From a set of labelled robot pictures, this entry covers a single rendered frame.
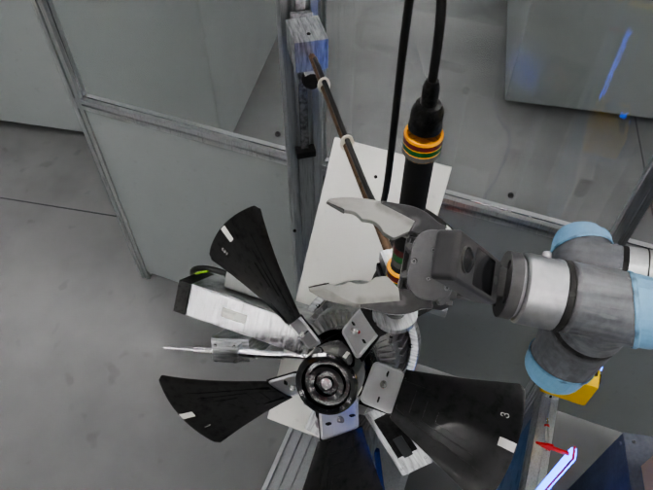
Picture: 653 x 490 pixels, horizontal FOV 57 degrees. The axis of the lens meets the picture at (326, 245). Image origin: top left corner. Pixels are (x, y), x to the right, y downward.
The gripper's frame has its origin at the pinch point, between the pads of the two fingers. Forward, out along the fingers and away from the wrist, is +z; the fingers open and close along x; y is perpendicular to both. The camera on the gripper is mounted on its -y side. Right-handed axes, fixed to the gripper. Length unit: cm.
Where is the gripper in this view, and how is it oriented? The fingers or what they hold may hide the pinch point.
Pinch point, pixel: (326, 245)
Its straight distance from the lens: 62.2
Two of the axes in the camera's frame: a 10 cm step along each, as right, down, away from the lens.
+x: 2.0, -9.6, 1.7
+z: -9.8, -2.0, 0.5
